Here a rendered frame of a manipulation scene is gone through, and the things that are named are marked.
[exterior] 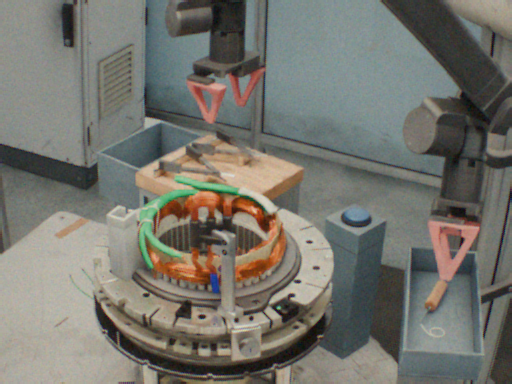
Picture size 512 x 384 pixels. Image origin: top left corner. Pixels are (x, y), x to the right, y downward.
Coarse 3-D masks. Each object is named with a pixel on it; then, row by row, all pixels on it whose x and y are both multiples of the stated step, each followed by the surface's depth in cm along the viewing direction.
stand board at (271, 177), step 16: (224, 144) 149; (192, 160) 144; (208, 160) 144; (224, 160) 144; (272, 160) 145; (144, 176) 138; (160, 176) 139; (192, 176) 139; (224, 176) 139; (240, 176) 139; (256, 176) 139; (272, 176) 140; (288, 176) 140; (160, 192) 137; (256, 192) 135; (272, 192) 137
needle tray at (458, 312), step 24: (408, 264) 118; (432, 264) 123; (408, 288) 113; (432, 288) 120; (456, 288) 120; (408, 312) 114; (432, 312) 114; (456, 312) 114; (480, 312) 107; (408, 336) 110; (432, 336) 109; (456, 336) 109; (480, 336) 103; (408, 360) 101; (432, 360) 101; (456, 360) 100; (480, 360) 100
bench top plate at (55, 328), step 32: (64, 224) 179; (96, 224) 179; (0, 256) 166; (32, 256) 167; (64, 256) 168; (0, 288) 156; (32, 288) 157; (64, 288) 158; (0, 320) 147; (32, 320) 148; (64, 320) 149; (0, 352) 139; (32, 352) 140; (64, 352) 140; (96, 352) 141; (320, 352) 145; (384, 352) 145
